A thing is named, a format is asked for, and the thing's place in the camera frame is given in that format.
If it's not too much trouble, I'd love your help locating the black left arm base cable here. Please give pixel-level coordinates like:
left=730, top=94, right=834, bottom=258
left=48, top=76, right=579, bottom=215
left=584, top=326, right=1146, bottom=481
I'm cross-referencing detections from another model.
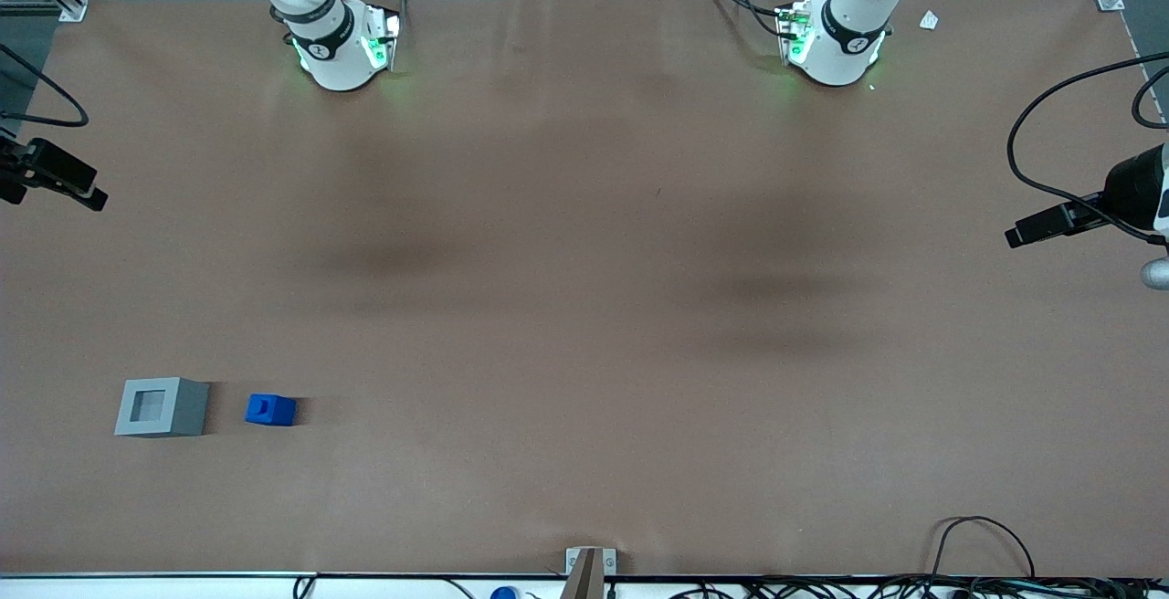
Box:
left=700, top=0, right=794, bottom=41

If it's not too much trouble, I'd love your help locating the long black left wrist cable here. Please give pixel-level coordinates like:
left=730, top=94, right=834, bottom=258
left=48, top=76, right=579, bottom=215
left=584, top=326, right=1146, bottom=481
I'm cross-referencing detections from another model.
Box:
left=1006, top=53, right=1169, bottom=247

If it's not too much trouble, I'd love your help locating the black arched floor cable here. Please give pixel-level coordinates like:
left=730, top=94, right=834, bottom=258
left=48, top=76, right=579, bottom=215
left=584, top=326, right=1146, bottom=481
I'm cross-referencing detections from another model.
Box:
left=926, top=515, right=1038, bottom=582

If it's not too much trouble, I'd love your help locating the metal bracket with brown post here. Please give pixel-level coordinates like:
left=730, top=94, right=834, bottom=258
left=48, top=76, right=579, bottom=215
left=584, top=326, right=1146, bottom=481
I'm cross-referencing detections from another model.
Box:
left=559, top=546, right=618, bottom=599

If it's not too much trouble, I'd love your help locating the brown table cover mat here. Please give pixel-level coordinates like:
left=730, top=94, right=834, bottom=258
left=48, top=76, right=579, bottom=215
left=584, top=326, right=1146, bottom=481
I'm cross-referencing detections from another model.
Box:
left=0, top=0, right=1169, bottom=579

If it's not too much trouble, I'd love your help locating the tangled black cable bundle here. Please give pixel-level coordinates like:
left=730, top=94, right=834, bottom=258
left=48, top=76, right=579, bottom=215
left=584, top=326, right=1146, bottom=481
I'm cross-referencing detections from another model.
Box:
left=671, top=575, right=1169, bottom=599

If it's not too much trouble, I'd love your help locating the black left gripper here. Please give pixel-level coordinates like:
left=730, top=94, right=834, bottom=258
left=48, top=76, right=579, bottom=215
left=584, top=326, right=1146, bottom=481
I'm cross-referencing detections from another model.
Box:
left=1004, top=143, right=1164, bottom=249

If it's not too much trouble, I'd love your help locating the short black cable loop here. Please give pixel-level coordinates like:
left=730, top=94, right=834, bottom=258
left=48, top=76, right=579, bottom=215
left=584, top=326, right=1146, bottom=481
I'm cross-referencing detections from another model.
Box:
left=1131, top=64, right=1169, bottom=131

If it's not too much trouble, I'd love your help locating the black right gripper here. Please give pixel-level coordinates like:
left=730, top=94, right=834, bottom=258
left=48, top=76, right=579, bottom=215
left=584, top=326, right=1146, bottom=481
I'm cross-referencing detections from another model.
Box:
left=0, top=131, right=109, bottom=213

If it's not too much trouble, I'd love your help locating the gray square hollow base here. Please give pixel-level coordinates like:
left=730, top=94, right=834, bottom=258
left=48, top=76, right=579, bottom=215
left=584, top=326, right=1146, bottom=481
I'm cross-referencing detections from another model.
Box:
left=113, top=377, right=212, bottom=438

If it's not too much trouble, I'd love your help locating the blue plastic block part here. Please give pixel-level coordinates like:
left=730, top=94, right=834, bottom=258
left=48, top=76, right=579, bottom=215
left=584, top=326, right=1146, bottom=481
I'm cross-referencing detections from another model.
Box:
left=245, top=394, right=299, bottom=427

